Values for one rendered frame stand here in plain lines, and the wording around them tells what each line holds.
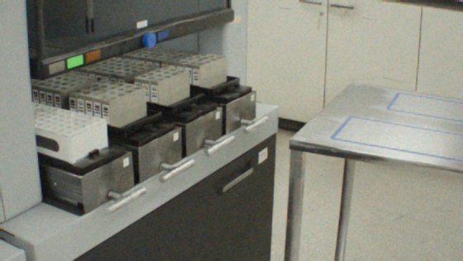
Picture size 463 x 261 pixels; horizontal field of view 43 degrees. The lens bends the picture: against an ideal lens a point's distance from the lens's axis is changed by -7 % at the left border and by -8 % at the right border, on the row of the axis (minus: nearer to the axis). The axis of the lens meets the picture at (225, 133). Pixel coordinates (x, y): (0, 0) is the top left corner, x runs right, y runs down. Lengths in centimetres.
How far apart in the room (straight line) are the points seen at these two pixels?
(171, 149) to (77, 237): 29
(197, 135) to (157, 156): 13
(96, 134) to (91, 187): 10
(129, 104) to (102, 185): 21
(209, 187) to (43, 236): 50
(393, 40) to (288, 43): 61
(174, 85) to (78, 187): 38
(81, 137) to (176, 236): 36
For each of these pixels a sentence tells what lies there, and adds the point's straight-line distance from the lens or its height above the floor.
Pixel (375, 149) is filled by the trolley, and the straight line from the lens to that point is 113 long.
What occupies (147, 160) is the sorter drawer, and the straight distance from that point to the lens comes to 117.
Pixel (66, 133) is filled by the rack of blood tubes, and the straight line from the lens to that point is 108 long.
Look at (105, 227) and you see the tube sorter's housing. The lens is 112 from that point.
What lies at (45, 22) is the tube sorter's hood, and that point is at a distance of 103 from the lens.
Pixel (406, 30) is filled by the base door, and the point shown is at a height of 68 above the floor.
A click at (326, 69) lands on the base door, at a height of 40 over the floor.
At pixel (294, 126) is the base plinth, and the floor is 3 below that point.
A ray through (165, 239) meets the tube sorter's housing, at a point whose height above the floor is 58.
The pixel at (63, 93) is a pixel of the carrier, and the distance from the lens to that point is 127.
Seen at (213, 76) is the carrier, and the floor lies 84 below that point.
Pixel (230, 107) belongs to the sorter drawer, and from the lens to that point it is 139.
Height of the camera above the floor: 123
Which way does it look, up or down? 20 degrees down
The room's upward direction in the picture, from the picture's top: straight up
